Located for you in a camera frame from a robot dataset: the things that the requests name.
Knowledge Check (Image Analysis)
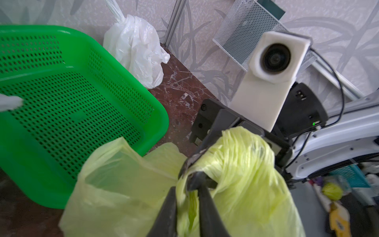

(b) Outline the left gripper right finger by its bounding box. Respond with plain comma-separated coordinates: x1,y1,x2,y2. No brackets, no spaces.
187,172,230,237

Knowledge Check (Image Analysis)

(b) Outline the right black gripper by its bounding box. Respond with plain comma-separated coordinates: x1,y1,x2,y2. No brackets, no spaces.
177,82,329,180

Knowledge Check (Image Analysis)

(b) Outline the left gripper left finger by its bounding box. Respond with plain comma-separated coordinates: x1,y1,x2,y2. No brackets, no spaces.
146,187,177,237

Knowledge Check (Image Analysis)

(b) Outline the light green plastic bag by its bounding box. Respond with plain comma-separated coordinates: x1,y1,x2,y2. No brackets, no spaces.
59,127,306,237

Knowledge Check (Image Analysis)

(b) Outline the white printed plastic bag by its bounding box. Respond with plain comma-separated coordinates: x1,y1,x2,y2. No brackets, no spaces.
103,1,170,89

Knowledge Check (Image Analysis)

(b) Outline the green plastic basket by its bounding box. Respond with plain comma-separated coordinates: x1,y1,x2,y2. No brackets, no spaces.
1,25,169,209

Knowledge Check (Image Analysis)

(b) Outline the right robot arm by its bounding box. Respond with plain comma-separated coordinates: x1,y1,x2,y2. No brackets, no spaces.
180,81,379,181

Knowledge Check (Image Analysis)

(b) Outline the dark green card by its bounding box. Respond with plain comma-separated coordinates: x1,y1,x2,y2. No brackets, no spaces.
257,0,285,20

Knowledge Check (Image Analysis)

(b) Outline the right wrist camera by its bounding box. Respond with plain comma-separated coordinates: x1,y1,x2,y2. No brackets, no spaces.
229,31,312,131

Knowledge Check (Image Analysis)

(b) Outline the white wire mesh basket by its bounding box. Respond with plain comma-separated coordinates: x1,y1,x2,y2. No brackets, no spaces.
213,1,316,73

